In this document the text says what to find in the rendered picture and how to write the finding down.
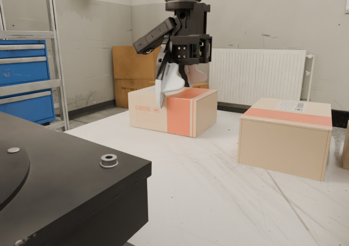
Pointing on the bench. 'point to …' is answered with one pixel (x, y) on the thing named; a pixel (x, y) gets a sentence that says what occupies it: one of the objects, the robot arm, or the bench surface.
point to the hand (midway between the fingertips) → (173, 101)
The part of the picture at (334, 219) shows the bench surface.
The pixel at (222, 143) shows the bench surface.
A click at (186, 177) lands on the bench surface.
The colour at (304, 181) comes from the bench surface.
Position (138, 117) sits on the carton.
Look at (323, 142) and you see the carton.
